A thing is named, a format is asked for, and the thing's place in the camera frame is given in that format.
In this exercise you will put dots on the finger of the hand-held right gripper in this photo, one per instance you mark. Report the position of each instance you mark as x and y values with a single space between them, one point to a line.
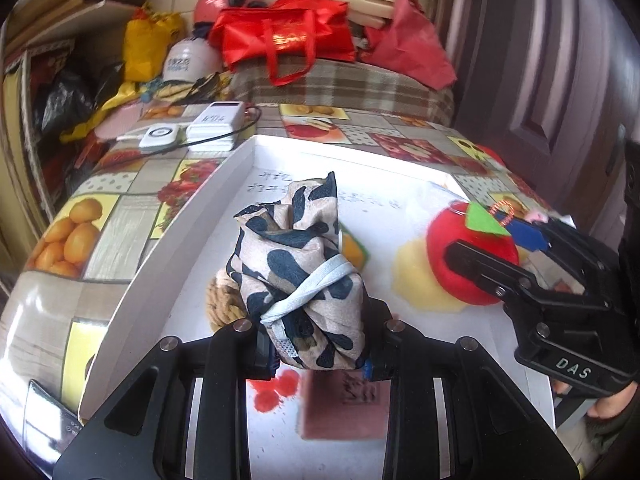
485 270
525 235

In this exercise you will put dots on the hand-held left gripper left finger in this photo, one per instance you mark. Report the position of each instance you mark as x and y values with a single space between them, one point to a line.
260 355

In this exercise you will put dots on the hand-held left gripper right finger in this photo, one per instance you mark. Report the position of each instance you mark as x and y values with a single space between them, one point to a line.
380 360

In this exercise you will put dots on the red plush apple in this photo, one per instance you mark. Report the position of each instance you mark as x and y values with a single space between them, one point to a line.
445 240

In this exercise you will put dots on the round yellow sponge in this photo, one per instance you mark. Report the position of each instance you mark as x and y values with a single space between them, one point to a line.
412 275

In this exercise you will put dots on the white tray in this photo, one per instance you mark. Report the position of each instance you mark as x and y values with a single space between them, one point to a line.
175 285

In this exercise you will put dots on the yellow green scouring sponge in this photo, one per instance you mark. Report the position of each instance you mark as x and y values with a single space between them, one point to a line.
352 250

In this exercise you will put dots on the black spotted cloth bundle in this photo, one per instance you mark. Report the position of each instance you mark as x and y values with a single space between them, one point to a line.
300 240

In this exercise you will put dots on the person's right hand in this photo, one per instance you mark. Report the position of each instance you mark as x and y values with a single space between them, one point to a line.
607 405

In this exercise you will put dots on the dark door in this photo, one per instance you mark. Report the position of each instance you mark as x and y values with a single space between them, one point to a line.
525 60

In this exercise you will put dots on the fruit print tablecloth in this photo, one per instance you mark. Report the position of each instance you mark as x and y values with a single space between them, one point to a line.
140 180

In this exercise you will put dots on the white flat box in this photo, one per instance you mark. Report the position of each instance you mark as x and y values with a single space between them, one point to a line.
210 137

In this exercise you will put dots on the plaid covered bench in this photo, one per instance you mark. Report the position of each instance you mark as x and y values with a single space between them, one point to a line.
350 85

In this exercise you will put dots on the white round charger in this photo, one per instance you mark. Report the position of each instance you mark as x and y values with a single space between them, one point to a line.
160 135

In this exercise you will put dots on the pink pad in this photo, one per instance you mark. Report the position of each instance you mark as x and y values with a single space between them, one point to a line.
120 122

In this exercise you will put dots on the yellow patterned cloth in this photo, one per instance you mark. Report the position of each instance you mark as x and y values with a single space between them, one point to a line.
185 89

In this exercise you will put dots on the yellow plastic sheet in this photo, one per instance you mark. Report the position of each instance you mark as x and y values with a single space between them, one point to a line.
100 115

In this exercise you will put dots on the white round container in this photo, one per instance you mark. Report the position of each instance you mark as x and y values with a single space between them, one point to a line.
190 60

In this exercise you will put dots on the red tote bag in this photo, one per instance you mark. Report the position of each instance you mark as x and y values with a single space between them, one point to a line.
280 35

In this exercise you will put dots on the black plastic bag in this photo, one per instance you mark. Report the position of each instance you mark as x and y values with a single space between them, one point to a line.
65 100

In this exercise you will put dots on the yellow shopping bag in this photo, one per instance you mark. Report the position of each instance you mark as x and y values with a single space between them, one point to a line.
145 45

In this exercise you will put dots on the pink helmet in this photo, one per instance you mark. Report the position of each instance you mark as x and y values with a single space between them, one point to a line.
215 2

